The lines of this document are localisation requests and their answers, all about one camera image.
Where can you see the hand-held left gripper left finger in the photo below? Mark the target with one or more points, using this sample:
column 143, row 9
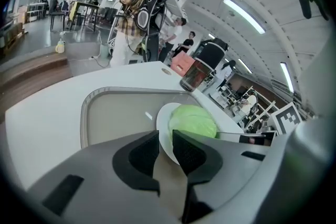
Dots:
column 99, row 178

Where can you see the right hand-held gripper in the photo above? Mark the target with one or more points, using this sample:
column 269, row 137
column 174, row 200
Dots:
column 287, row 118

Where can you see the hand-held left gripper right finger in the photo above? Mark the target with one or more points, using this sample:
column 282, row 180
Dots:
column 231, row 170

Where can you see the green cabbage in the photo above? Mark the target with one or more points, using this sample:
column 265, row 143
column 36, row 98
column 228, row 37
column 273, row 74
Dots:
column 194, row 119

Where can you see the white round plate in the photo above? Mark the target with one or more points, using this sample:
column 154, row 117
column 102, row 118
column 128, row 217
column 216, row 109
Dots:
column 164, row 123

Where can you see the grey rectangular tray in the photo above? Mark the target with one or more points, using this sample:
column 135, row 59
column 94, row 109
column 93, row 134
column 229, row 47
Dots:
column 118, row 112

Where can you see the long ceiling light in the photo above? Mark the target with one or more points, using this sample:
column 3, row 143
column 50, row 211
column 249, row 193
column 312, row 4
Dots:
column 245, row 65
column 286, row 77
column 211, row 36
column 244, row 14

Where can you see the white square table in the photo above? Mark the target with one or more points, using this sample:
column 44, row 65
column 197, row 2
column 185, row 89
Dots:
column 47, row 126

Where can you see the black blender jar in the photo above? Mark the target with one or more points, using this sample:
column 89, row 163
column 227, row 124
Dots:
column 207, row 55

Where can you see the person's white shirt torso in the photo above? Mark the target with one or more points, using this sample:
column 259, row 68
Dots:
column 320, row 91

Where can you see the wooden bench step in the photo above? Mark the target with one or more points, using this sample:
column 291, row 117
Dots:
column 31, row 73

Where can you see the yellow bottle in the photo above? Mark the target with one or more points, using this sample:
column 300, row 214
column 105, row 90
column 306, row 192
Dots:
column 60, row 47

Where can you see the dark table with yellow panel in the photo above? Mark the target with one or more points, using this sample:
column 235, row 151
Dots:
column 84, row 5

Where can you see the black chair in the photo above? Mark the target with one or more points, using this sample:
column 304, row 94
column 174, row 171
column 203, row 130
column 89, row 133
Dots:
column 53, row 4

